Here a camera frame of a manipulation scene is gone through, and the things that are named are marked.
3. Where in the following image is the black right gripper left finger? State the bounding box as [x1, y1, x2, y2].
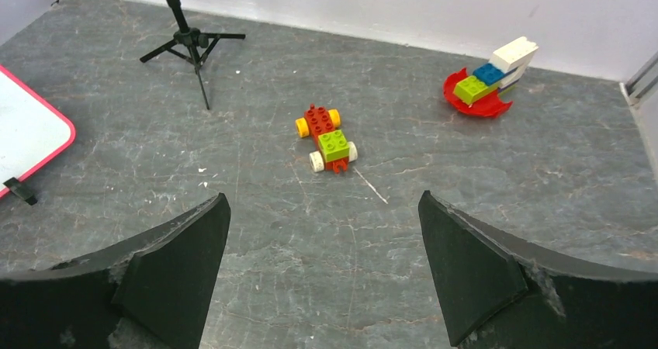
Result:
[1, 193, 231, 348]

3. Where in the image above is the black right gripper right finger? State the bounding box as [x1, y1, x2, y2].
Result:
[418, 192, 657, 348]

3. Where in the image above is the pink framed whiteboard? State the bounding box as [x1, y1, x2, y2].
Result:
[1, 67, 76, 196]

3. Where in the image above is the black whiteboard clip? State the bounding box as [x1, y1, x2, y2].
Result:
[3, 178, 38, 206]

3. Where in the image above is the red toy brick boat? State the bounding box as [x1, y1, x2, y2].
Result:
[443, 36, 539, 118]

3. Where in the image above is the red toy brick car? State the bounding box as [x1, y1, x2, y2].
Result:
[295, 103, 358, 174]

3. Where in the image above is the black tripod microphone stand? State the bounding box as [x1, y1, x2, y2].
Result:
[139, 0, 246, 110]

